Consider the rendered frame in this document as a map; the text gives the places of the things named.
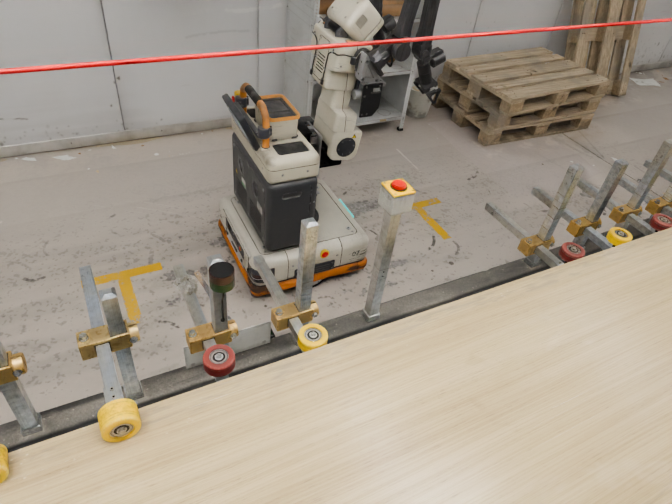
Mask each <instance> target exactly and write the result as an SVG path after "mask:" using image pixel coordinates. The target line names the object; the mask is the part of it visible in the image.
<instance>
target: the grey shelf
mask: <svg viewBox="0 0 672 504"><path fill-rule="evenodd" d="M317 3H318V4H317ZM313 5H314V6H313ZM423 5H424V0H421V2H420V5H419V8H418V11H417V14H416V17H415V20H414V23H413V26H412V31H411V37H410V38H415V36H416V33H417V31H418V28H419V24H420V19H421V14H422V10H423ZM319 8H320V0H287V7H286V32H285V47H296V46H309V45H311V40H312V35H313V33H312V31H313V28H314V25H315V22H316V17H317V16H321V17H322V18H323V19H324V18H325V17H326V14H319ZM316 9H317V10H316ZM316 13H317V14H316ZM313 56H314V54H312V53H311V51H310V50H305V51H292V52H285V58H284V84H283V95H284V96H285V97H286V98H287V99H288V101H289V102H290V103H291V104H292V105H293V106H294V107H295V109H296V110H297V111H298V112H299V113H300V117H303V116H310V117H311V118H312V119H313V120H315V115H316V109H317V104H318V100H319V97H320V96H321V91H322V86H321V85H320V84H319V83H318V82H317V81H316V80H315V79H314V78H313V77H312V76H311V74H310V69H312V64H313V59H314V57H313ZM416 62H417V59H416V58H414V55H413V54H412V52H411V53H410V56H409V57H408V58H407V59H406V60H405V61H402V62H400V61H397V60H396V59H395V61H394V62H393V63H392V67H389V66H388V65H387V64H386V65H385V66H384V67H383V68H382V69H381V70H382V71H383V73H384V75H383V76H382V77H380V76H379V75H378V76H379V78H381V79H382V80H383V81H384V82H385V83H386V84H385V86H383V87H382V93H381V99H380V105H379V108H378V109H377V111H376V112H375V113H374V114H373V115H372V116H369V117H362V118H359V113H360V106H361V99H353V98H352V97H350V101H349V105H348V106H349V107H350V108H351V109H352V110H353V111H354V112H355V113H356V114H357V120H356V124H355V125H356V126H360V125H367V124H373V123H380V122H386V121H393V120H400V119H401V121H400V126H399V127H397V130H398V131H403V124H404V120H405V115H406V110H407V105H408V100H409V95H410V91H411V86H412V81H413V76H414V71H415V67H416Z"/></svg>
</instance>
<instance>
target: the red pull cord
mask: <svg viewBox="0 0 672 504"><path fill-rule="evenodd" d="M671 21H672V18H668V19H654V20H641V21H628V22H615V23H601V24H588V25H575V26H561V27H548V28H535V29H522V30H508V31H495V32H482V33H468V34H455V35H442V36H428V37H415V38H402V39H389V40H375V41H362V42H349V43H335V44H322V45H309V46H296V47H282V48H269V49H256V50H242V51H229V52H216V53H202V54H189V55H176V56H163V57H149V58H136V59H123V60H109V61H96V62H83V63H70V64H56V65H43V66H30V67H16V68H3V69H0V75H2V74H15V73H28V72H40V71H53V70H65V69H78V68H91V67H103V66H116V65H129V64H141V63H154V62H166V61H179V60H192V59H204V58H217V57H229V56H242V55H255V54H267V53H280V52H292V51H305V50H318V49H330V48H343V47H355V46H368V45H381V44H393V43H406V42H419V41H431V40H444V39H456V38H469V37H482V36H494V35H507V34H519V33H532V32H545V31H557V30H570V29H582V28H595V27H608V26H620V25H633V24H646V23H658V22H671Z"/></svg>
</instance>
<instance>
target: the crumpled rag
mask: <svg viewBox="0 0 672 504"><path fill-rule="evenodd" d="M195 280H196V277H195V276H194V275H188V274H187V275H185V276H184V277H183V279H180V278H177V279H176V280H175V281H174V284H173V285H174V286H175V287H176V290H181V291H182V292H183V293H184V294H185V293H186V294H189V295H191V294H192V293H196V291H197V288H198V286H199V285H198V284H197V283H195Z"/></svg>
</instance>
